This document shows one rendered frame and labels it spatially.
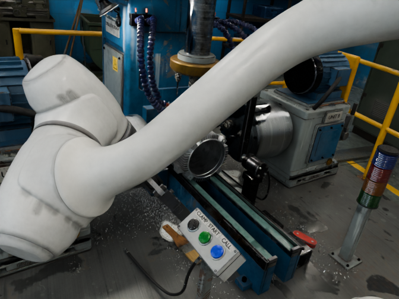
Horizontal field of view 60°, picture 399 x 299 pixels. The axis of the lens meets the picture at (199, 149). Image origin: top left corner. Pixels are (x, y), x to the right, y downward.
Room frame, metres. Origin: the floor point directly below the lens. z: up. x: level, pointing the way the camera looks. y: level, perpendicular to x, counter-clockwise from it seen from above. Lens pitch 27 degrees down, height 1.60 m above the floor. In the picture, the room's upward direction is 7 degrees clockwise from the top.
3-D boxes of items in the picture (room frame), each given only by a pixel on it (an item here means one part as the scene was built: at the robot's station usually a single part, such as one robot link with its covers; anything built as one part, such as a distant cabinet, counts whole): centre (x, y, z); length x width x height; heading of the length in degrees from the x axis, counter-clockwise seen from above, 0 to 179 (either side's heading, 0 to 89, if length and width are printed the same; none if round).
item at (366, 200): (0.90, -0.53, 1.05); 0.06 x 0.06 x 0.04
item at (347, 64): (1.51, -0.51, 1.16); 0.33 x 0.26 x 0.42; 125
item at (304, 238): (0.96, -0.40, 0.81); 0.09 x 0.03 x 0.02; 53
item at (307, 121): (1.51, -0.46, 0.99); 0.35 x 0.31 x 0.37; 125
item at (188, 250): (0.87, 0.02, 0.80); 0.21 x 0.05 x 0.01; 43
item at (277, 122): (1.36, -0.25, 1.04); 0.41 x 0.25 x 0.25; 125
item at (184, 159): (1.17, 0.03, 1.01); 0.20 x 0.19 x 0.19; 35
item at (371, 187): (0.90, -0.53, 1.10); 0.06 x 0.06 x 0.04
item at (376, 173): (0.90, -0.53, 1.14); 0.06 x 0.06 x 0.04
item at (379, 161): (0.90, -0.53, 1.19); 0.06 x 0.06 x 0.04
